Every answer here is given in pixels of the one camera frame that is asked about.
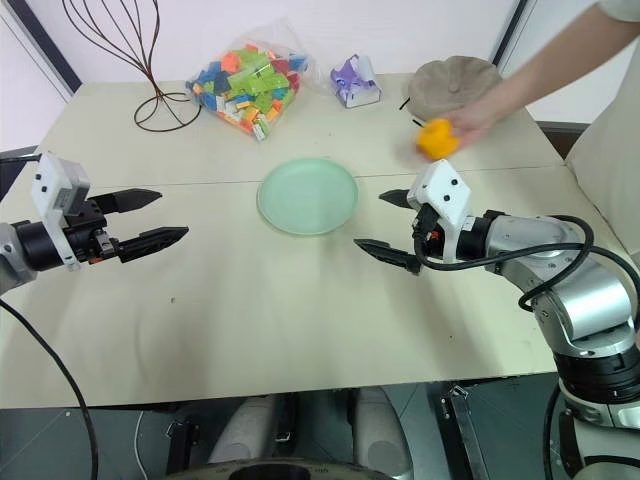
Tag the person's bare hand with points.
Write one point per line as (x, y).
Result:
(475, 120)

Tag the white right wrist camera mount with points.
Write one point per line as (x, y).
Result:
(445, 192)

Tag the purple and white small box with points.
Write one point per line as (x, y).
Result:
(356, 82)

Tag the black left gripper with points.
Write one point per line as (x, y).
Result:
(90, 235)

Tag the thin black stick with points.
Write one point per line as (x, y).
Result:
(404, 103)
(418, 123)

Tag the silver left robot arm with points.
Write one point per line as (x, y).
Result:
(15, 250)

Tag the person's pale shirt sleeve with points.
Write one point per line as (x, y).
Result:
(622, 7)

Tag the dark round robot waist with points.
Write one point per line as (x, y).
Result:
(280, 471)

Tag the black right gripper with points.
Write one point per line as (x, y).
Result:
(427, 230)

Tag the black window frame bar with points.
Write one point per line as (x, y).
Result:
(45, 45)
(510, 30)

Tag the pale green round plate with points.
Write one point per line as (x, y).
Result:
(307, 196)

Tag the person's bare forearm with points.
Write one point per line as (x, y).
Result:
(565, 57)

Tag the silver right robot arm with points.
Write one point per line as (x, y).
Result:
(590, 305)

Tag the orange fruit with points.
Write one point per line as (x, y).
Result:
(437, 140)

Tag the grey rounded robot leg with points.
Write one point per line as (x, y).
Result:
(245, 430)
(380, 430)

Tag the grey-brown round felt hat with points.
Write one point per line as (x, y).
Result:
(450, 85)

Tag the clear bag of coloured blocks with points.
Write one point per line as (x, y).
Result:
(250, 85)

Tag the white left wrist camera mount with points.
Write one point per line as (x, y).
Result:
(50, 175)

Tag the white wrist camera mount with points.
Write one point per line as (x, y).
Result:
(445, 192)
(50, 175)

